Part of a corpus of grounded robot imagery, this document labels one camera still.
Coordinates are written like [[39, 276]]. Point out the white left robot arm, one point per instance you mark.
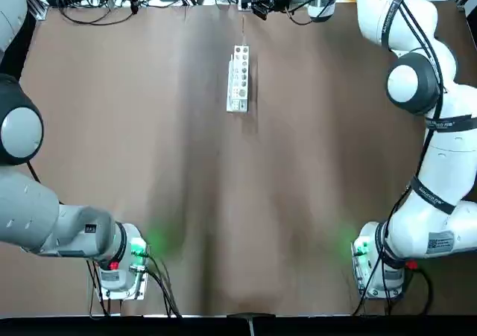
[[26, 209]]

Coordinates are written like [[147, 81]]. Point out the white test tube rack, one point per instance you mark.
[[238, 101]]

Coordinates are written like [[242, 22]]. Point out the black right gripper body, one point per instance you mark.
[[283, 0]]

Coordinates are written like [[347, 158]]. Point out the clear glass test tube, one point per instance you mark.
[[245, 48]]

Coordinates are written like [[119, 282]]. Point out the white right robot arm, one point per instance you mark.
[[439, 172]]

